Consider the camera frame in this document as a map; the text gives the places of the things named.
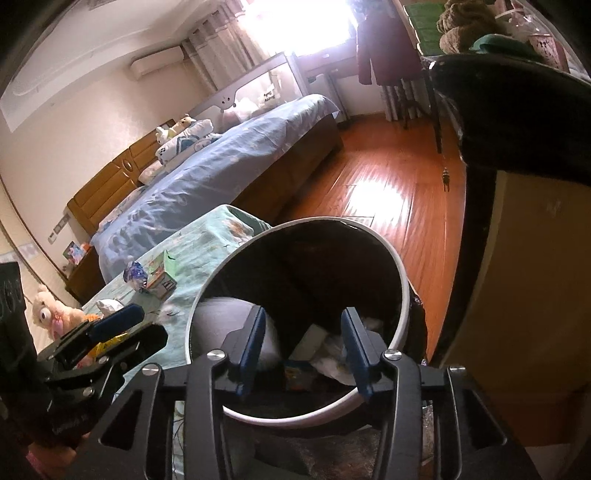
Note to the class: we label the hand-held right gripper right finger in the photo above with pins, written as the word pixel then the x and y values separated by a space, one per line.
pixel 358 357

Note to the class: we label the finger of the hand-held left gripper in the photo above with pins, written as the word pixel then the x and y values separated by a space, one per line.
pixel 117 318
pixel 143 341

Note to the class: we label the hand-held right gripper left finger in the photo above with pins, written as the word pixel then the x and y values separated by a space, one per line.
pixel 249 355

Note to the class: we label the white trash bin black liner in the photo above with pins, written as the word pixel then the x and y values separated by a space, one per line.
pixel 323 258

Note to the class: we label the white tissue wad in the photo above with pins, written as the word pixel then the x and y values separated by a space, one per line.
pixel 108 306

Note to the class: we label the crumpled white tissue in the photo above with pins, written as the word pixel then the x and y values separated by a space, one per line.
pixel 333 357

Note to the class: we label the blue foil wrapper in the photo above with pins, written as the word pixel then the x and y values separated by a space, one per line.
pixel 135 274

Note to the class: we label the small white box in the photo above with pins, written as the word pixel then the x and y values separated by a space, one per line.
pixel 313 340

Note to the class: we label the colourful snack packet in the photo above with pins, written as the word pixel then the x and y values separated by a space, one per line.
pixel 298 373

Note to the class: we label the dark wooden nightstand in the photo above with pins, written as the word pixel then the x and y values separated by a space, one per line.
pixel 85 277

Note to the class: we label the green carton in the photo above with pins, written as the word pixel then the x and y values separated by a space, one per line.
pixel 161 277

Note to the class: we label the cream teddy bear pink heart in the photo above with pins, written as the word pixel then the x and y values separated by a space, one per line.
pixel 46 314

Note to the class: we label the colourful box on nightstand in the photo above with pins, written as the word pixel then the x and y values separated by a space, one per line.
pixel 76 253

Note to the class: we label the wooden headboard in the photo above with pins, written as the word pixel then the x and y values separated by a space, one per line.
pixel 115 180

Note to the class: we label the pale pink pillow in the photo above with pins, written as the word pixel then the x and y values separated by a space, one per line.
pixel 152 173

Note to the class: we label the bed with blue sheet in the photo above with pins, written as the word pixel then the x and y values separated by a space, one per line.
pixel 221 170

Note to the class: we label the yellow wooden cabinet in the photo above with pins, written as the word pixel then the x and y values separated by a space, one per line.
pixel 531 300

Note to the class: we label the white plush toy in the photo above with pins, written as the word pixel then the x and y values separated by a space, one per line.
pixel 162 132

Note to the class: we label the cream plush toy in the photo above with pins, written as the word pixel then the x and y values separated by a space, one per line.
pixel 185 122

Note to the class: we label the white air conditioner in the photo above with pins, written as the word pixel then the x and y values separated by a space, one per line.
pixel 156 62

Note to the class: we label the beige curtain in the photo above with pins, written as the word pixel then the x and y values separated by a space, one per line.
pixel 231 46

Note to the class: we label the grey desk with drawers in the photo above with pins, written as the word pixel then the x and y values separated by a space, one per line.
pixel 330 60

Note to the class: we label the dark hanging coat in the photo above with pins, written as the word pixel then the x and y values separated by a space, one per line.
pixel 383 46

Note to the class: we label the green box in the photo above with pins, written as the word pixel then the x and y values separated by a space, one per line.
pixel 427 27

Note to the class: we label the green cloth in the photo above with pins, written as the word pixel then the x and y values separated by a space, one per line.
pixel 498 45

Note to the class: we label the brown knitted bundle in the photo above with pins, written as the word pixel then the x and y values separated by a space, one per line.
pixel 461 27

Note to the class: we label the clear plastic bag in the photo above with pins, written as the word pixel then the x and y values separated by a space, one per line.
pixel 540 37

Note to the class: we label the grey bed guard rail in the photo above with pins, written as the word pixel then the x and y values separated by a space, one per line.
pixel 258 76

